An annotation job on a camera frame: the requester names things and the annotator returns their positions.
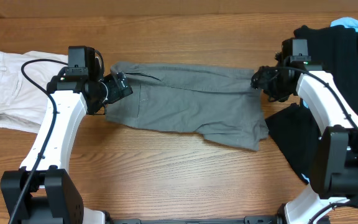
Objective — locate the black polo shirt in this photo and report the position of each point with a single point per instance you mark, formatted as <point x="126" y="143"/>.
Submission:
<point x="294" y="129"/>

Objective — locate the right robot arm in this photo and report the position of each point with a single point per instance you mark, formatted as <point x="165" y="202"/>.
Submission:
<point x="334" y="176"/>

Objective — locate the folded beige shorts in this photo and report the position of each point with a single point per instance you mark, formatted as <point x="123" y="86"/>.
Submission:
<point x="22" y="105"/>

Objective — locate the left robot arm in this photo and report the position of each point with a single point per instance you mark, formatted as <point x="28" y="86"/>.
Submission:
<point x="41" y="190"/>

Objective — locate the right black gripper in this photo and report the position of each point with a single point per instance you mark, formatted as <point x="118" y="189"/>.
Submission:
<point x="261" y="83"/>

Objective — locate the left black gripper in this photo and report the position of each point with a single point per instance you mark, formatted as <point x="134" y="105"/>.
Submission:
<point x="115" y="92"/>

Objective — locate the grey shorts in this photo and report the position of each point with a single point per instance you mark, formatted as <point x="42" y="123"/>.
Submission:
<point x="216" y="102"/>

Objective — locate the light blue garment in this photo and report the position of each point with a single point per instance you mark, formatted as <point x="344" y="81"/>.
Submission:
<point x="354" y="24"/>

